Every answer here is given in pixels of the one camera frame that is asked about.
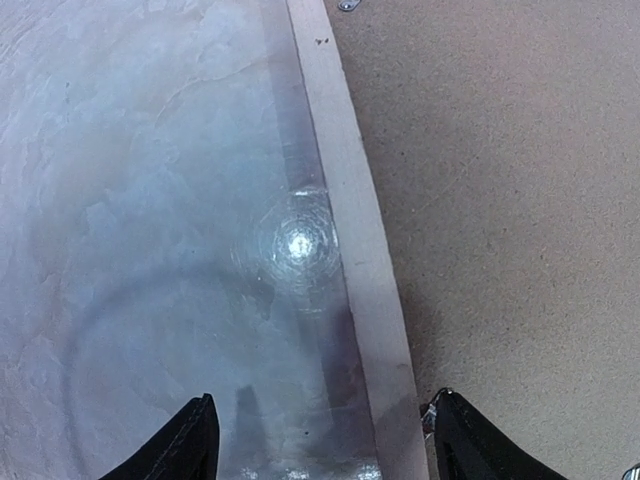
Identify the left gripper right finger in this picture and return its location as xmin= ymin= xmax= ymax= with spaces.
xmin=422 ymin=388 xmax=562 ymax=480

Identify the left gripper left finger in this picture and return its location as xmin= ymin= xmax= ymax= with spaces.
xmin=101 ymin=393 xmax=220 ymax=480

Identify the brown backing board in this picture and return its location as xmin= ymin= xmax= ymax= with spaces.
xmin=326 ymin=1 xmax=639 ymax=479

